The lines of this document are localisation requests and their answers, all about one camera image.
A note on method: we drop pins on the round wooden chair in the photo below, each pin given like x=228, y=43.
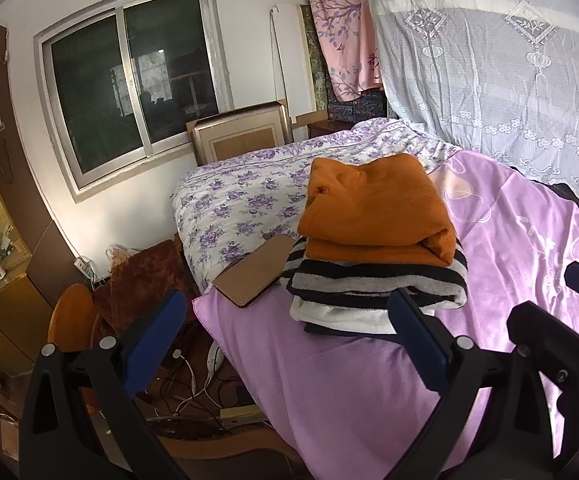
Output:
x=69, y=320

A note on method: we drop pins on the dark patterned cloth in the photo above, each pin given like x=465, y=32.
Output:
x=354, y=110

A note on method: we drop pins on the sliding glass window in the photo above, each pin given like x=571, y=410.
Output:
x=119, y=85

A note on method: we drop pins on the wooden framed panel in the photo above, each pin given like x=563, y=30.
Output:
x=239, y=140

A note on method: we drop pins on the green patterned cloth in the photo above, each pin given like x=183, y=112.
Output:
x=317, y=75

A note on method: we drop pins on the brown fuzzy blanket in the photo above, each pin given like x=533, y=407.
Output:
x=144, y=275

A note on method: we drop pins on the pink floral cloth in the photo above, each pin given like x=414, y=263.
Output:
x=339, y=25

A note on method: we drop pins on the orange knit cardigan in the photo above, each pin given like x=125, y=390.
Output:
x=369, y=210

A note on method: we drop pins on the short wooden plank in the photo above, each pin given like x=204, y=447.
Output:
x=242, y=414

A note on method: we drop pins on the purple printed bed sheet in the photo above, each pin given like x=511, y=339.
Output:
x=344, y=385

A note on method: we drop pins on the clear plastic bag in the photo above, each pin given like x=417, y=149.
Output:
x=119, y=255

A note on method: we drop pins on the white purple floral bed sheet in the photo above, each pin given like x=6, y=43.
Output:
x=239, y=200

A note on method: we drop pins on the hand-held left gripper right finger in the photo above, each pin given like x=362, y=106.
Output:
x=419, y=345

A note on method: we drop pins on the white board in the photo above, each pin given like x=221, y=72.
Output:
x=289, y=60

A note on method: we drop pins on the wooden nightstand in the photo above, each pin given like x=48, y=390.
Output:
x=322, y=129

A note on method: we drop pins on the white power strip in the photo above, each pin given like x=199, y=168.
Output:
x=83, y=266

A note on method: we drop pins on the black white striped garment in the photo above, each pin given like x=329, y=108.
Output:
x=369, y=275

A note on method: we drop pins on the wooden display cabinet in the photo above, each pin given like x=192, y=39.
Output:
x=4, y=320

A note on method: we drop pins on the brown cardboard sheet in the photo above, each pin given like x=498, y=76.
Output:
x=252, y=272

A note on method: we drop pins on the dark folded garment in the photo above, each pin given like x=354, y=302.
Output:
x=349, y=336

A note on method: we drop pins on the white fleece garment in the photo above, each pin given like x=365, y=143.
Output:
x=339, y=315

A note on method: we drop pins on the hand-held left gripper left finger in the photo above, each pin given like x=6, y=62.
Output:
x=154, y=340

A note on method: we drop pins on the white lace cover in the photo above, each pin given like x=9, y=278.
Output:
x=469, y=60

